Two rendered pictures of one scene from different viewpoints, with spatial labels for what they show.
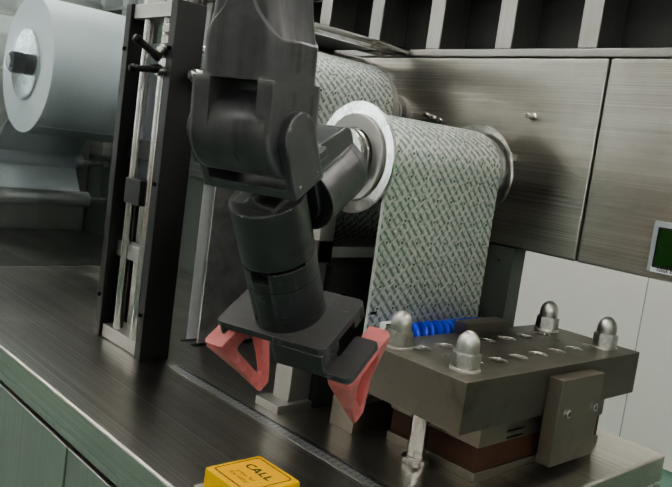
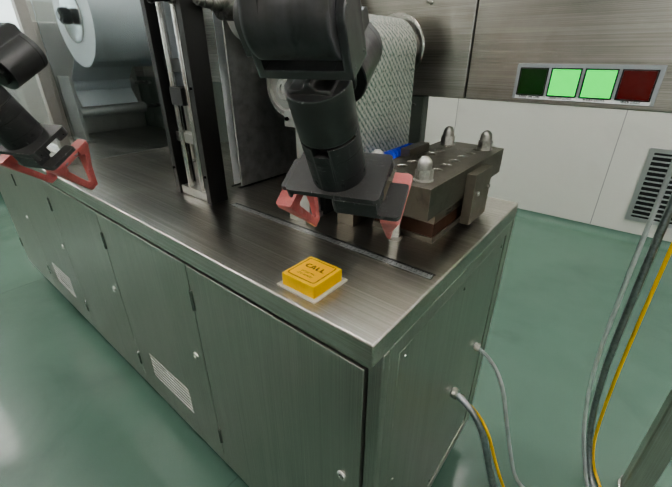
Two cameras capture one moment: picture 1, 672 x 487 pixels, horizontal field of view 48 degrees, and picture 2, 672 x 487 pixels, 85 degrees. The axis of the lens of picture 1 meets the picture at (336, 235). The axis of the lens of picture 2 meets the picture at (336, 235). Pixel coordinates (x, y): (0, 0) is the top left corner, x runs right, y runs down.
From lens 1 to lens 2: 23 cm
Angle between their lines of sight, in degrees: 21
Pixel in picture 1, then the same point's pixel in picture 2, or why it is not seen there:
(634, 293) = (451, 111)
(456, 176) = (393, 51)
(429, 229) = (380, 91)
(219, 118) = (270, 2)
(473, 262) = (404, 109)
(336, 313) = (375, 168)
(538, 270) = not seen: hidden behind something
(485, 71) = not seen: outside the picture
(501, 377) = (446, 181)
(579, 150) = (464, 21)
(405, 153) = not seen: hidden behind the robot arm
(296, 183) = (353, 62)
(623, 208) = (496, 58)
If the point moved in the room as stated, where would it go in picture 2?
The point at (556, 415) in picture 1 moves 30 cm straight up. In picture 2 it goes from (472, 196) to (501, 28)
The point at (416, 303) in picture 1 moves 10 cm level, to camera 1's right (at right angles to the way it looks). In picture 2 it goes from (377, 141) to (420, 140)
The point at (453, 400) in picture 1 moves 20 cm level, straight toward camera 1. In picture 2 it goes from (422, 201) to (447, 257)
